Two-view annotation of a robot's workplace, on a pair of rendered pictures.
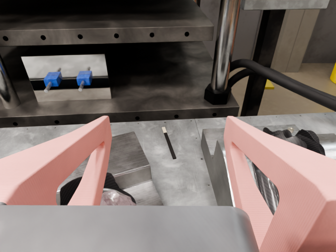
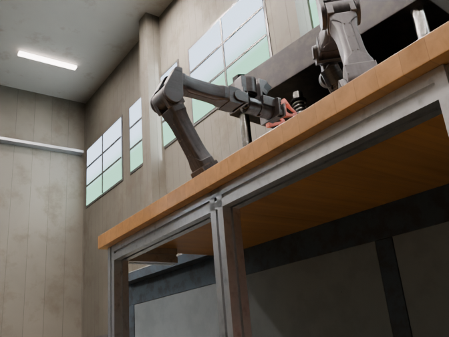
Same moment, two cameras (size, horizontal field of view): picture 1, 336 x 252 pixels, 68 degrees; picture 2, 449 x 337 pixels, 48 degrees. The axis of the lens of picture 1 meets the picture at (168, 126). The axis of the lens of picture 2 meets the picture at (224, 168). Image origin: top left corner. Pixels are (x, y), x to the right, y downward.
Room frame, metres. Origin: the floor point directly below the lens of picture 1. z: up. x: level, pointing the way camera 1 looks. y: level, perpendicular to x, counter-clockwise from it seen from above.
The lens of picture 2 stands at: (-1.07, -1.14, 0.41)
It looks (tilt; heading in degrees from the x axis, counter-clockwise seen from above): 21 degrees up; 53
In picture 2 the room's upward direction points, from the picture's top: 5 degrees counter-clockwise
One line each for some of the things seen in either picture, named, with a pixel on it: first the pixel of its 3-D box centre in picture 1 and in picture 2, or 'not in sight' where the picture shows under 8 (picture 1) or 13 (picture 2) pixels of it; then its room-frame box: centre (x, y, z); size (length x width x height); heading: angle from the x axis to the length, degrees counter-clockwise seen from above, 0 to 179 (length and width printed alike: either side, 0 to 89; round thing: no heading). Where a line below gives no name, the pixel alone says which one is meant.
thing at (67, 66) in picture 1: (82, 52); not in sight; (1.04, 0.37, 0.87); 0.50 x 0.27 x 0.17; 5
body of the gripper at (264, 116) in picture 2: not in sight; (264, 109); (-0.01, 0.00, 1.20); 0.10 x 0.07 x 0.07; 90
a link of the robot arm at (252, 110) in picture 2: not in sight; (250, 104); (-0.08, 0.00, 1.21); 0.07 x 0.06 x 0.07; 0
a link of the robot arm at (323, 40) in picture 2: not in sight; (333, 33); (-0.13, -0.43, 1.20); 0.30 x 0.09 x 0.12; 47
